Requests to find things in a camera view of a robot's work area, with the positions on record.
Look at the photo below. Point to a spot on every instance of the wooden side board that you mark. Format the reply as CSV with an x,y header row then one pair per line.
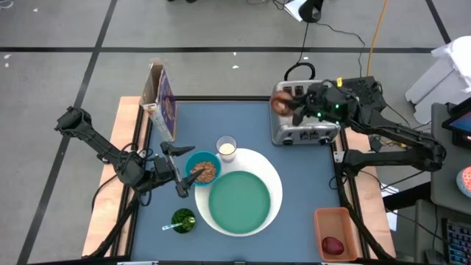
x,y
117,125
371,198

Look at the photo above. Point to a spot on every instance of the green translucent plastic cup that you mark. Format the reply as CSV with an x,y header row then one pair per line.
x,y
182,221

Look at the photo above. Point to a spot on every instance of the stainless steel toaster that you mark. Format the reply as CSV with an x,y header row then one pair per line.
x,y
305,130

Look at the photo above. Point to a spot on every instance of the clear drinking glass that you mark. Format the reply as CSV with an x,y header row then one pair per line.
x,y
226,148

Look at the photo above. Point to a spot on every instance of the teal round plate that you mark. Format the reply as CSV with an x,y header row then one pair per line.
x,y
239,202

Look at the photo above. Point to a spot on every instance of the black keyboard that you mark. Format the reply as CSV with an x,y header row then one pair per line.
x,y
458,243

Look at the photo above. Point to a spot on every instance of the small teal bowl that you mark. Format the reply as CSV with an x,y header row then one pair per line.
x,y
191,165

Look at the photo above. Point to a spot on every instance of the red apple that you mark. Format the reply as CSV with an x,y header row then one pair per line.
x,y
333,246

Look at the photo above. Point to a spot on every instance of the black perforated control box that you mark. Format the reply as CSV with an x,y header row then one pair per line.
x,y
362,88

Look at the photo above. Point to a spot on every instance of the white foam packaging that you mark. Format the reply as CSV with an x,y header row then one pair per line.
x,y
441,77

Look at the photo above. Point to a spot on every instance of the orange white patterned ball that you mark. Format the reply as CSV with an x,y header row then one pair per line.
x,y
465,182

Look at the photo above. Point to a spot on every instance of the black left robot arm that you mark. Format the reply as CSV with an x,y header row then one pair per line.
x,y
99,145

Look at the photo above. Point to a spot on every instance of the black round stand base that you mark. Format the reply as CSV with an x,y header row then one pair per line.
x,y
311,10

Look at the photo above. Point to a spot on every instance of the cream woven round placemat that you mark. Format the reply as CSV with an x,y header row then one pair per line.
x,y
270,173

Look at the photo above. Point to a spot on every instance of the orange rectangular plastic bin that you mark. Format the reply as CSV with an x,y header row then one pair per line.
x,y
333,224

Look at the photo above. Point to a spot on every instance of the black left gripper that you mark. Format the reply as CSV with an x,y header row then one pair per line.
x,y
165,171

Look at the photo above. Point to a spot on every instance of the brown cereal flakes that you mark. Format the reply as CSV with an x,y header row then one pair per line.
x,y
208,173

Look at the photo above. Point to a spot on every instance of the toast slice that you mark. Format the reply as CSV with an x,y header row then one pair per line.
x,y
279,103

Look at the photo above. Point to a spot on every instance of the black tablet screen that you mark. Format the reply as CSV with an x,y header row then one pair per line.
x,y
460,123

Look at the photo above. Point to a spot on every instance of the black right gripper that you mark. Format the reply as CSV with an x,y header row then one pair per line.
x,y
331,103

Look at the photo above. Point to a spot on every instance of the purple raisin bran cereal box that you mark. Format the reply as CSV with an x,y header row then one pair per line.
x,y
162,106

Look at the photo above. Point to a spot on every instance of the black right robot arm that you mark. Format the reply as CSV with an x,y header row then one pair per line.
x,y
397,134

